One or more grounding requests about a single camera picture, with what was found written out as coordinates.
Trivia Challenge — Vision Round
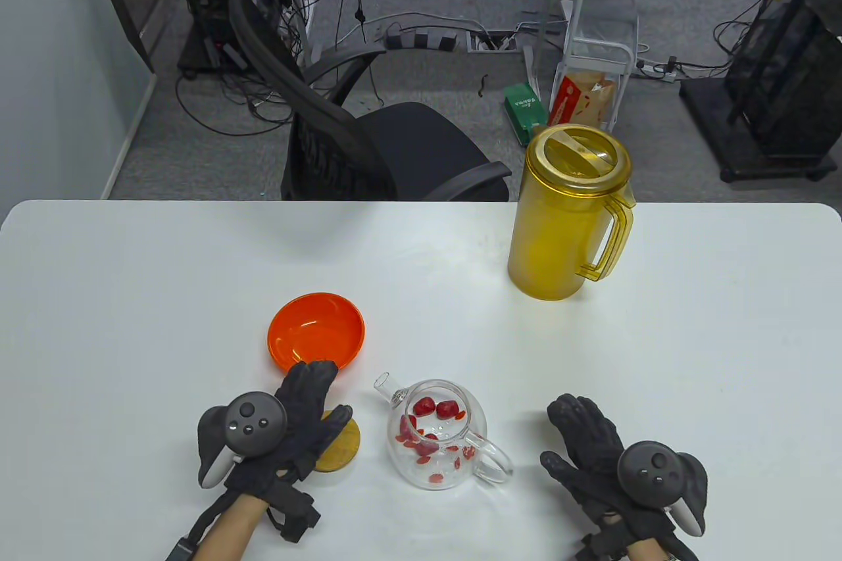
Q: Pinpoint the white metal cart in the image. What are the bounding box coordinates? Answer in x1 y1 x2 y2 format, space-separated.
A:
562 0 640 134

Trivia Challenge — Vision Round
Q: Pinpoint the orange plastic bowl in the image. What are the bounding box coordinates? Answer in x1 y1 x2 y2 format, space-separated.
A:
267 292 366 374

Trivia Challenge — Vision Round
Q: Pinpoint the clear glass teapot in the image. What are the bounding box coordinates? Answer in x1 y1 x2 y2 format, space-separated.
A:
374 373 514 491

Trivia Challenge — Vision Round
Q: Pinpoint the person's right forearm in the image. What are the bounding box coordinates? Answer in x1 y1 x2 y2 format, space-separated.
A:
625 538 688 561

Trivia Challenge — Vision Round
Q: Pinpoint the person's right hand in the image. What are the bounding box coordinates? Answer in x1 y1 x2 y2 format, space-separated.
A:
539 394 688 561

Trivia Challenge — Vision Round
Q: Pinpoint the person's left forearm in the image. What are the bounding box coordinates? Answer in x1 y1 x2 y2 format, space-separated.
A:
191 495 270 561

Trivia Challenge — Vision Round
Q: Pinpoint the person's left hand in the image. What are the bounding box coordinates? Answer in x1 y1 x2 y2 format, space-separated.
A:
224 360 354 545

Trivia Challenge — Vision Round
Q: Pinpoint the black office chair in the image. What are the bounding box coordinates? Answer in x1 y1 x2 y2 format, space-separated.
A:
228 0 512 202

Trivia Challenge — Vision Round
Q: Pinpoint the black wheeled equipment rack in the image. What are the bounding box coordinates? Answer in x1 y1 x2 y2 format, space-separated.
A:
680 0 842 183

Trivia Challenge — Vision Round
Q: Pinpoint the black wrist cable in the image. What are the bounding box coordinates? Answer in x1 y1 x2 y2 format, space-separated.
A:
181 492 231 545

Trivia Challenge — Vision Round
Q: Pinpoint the floor socket box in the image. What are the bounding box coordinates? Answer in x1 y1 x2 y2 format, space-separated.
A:
466 32 518 53

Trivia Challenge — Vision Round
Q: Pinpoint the red and brown paper bag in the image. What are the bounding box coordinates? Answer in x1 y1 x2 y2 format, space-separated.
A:
548 71 619 131

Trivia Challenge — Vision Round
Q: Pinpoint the tangle of black floor cables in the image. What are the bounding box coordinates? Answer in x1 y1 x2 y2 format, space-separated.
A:
174 58 297 137

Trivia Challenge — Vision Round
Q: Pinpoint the black tracker controller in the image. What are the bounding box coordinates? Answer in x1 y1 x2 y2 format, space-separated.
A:
197 392 290 489
617 441 709 537

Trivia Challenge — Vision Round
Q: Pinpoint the red dates and wolfberries pile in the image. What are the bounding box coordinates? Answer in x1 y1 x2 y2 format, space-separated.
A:
393 395 478 484

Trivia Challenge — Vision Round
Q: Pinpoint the yellow plastic pitcher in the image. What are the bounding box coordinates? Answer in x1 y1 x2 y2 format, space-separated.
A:
507 124 637 302

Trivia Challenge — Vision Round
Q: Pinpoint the white power strip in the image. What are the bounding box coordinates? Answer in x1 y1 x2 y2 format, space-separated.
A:
289 0 324 65
635 58 678 83

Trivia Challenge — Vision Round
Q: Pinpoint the round bamboo teapot lid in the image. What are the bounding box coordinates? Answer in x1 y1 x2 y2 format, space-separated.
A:
314 413 361 473

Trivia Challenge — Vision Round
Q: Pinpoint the green carton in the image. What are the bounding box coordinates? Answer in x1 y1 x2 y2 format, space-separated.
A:
505 83 550 147

